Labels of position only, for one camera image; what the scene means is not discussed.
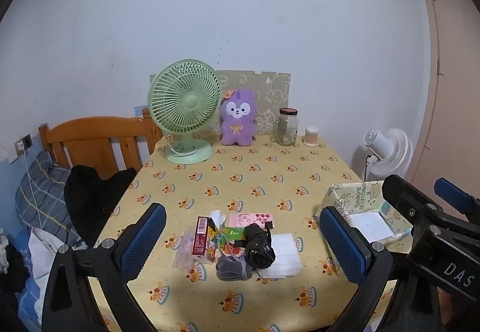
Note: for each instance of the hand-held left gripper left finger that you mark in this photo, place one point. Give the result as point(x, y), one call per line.
point(144, 242)

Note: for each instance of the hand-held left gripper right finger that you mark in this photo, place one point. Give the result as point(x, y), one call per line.
point(343, 245)

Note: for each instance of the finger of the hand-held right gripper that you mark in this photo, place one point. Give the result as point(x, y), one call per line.
point(452, 193)
point(401, 193)

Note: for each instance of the clear plastic tissue packet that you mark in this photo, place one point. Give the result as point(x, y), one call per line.
point(183, 251)

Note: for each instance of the white tissue stack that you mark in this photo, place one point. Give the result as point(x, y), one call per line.
point(287, 255)

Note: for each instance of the pink cartoon packet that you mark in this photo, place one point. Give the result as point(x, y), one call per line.
point(249, 220)

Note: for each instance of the white paper sheet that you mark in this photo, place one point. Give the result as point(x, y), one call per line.
point(371, 227)

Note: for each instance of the cartoon-print paper box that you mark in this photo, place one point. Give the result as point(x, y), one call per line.
point(360, 193)

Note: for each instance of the white floor fan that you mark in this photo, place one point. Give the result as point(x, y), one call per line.
point(393, 152)

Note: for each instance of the red carton box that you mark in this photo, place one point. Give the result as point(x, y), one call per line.
point(201, 236)

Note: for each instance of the black cloth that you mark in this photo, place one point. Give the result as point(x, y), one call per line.
point(93, 197)

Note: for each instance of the colourful snack packet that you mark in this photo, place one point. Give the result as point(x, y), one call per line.
point(216, 238)

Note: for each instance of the white crumpled paper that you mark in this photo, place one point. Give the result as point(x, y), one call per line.
point(218, 217)

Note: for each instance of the green card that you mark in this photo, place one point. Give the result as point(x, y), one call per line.
point(234, 232)

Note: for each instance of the white cloth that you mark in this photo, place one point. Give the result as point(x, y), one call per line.
point(45, 245)

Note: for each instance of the beige door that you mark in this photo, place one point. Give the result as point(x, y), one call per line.
point(457, 92)

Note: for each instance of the cotton swab container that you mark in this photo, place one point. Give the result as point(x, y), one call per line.
point(311, 137)

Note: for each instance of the yellow cake-print tablecloth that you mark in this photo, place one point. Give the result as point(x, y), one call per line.
point(262, 174)

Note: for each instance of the blue plaid pillow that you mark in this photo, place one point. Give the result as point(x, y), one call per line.
point(41, 189)

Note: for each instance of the wooden bed headboard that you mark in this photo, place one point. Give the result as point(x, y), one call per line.
point(93, 129)

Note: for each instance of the blue bedsheet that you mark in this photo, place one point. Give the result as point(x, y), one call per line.
point(32, 294)

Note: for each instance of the glass jar with dark lid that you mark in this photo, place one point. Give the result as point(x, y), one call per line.
point(286, 129)

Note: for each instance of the dark clothes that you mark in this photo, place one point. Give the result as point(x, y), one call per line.
point(11, 268)

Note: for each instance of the green desk fan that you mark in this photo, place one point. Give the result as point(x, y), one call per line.
point(183, 103)

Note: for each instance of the purple plush toy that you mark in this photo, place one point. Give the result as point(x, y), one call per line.
point(238, 118)

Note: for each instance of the beige patterned board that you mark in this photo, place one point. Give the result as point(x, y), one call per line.
point(270, 92)

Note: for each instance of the wall socket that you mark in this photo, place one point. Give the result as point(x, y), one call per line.
point(27, 141)

